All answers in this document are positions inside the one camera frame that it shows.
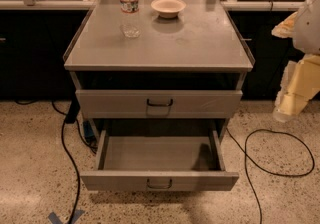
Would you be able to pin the clear plastic water bottle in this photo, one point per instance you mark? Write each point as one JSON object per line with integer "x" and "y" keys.
{"x": 130, "y": 18}

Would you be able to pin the grey drawer cabinet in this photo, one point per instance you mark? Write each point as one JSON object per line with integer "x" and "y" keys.
{"x": 199, "y": 49}

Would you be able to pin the beige bowl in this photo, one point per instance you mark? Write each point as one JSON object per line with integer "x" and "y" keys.
{"x": 168, "y": 8}

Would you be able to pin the grey drawer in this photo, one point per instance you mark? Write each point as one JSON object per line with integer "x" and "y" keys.
{"x": 158, "y": 103}
{"x": 160, "y": 164}

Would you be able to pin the blue tape cross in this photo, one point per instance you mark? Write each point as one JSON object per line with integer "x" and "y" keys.
{"x": 55, "y": 219}

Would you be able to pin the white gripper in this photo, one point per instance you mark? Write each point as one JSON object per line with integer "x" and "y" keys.
{"x": 308, "y": 28}

